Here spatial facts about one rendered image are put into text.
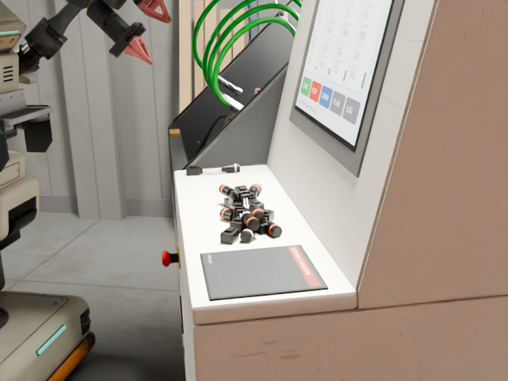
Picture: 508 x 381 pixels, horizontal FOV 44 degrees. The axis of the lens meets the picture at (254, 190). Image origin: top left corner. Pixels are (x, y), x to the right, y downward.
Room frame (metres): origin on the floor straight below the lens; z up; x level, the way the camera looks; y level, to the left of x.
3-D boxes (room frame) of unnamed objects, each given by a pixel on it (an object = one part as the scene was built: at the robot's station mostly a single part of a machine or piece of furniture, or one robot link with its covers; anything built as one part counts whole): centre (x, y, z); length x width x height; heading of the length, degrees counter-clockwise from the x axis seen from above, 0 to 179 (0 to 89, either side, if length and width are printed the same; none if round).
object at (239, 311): (1.09, 0.03, 0.96); 0.70 x 0.22 x 0.03; 8
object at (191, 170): (1.38, 0.09, 0.99); 0.12 x 0.02 x 0.02; 96
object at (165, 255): (1.32, 0.19, 0.80); 0.05 x 0.04 x 0.05; 8
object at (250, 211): (1.05, 0.02, 1.01); 0.23 x 0.11 x 0.06; 8
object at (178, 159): (1.77, 0.22, 0.87); 0.62 x 0.04 x 0.16; 8
